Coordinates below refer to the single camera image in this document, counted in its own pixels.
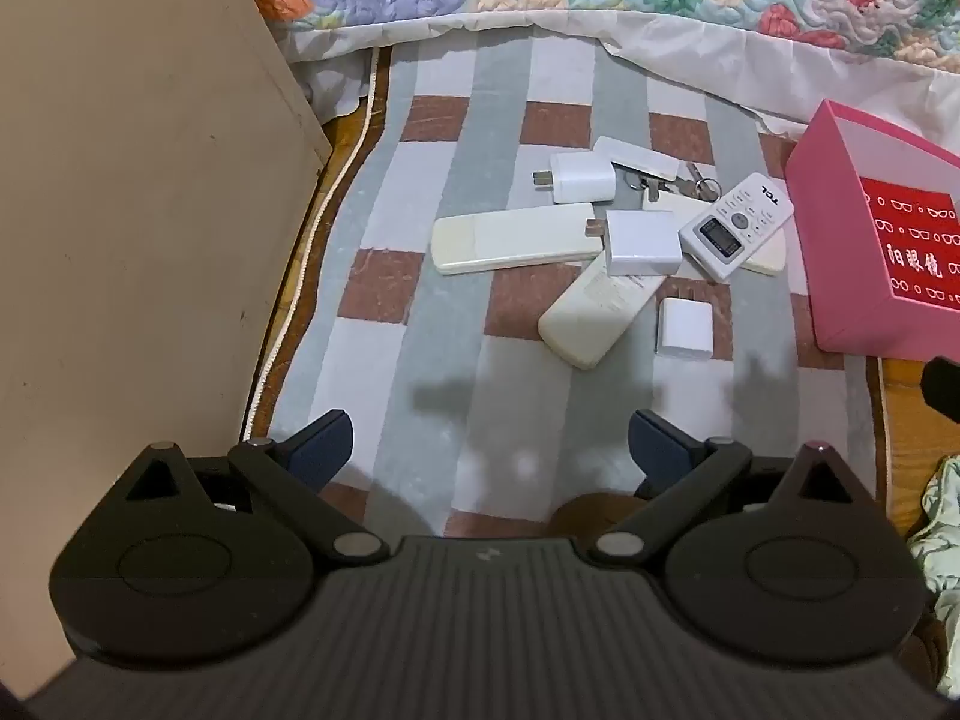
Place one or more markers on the white remote control with display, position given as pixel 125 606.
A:
pixel 739 225

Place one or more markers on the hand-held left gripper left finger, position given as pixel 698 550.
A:
pixel 322 446

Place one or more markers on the bunch of metal keys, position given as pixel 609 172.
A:
pixel 701 184

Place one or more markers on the beige wooden board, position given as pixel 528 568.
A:
pixel 135 202

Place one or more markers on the pink cardboard box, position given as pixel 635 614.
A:
pixel 840 240

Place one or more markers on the white charger cube brown prongs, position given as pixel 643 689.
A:
pixel 641 241

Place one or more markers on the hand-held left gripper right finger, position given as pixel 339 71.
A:
pixel 660 450

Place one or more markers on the small white charger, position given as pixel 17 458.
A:
pixel 682 328

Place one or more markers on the checkered grey brown blanket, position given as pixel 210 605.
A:
pixel 450 360

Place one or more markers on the brown patterned mat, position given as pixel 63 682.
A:
pixel 900 397

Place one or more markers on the pale green patterned cloth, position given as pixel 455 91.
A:
pixel 937 525

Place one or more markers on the white charger grey prongs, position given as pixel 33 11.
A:
pixel 581 178

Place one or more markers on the long cream remote control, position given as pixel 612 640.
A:
pixel 510 240

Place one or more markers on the cream remote control printed label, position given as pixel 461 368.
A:
pixel 592 307

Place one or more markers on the flat white key tag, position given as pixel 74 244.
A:
pixel 637 157

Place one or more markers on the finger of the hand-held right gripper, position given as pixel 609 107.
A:
pixel 943 386

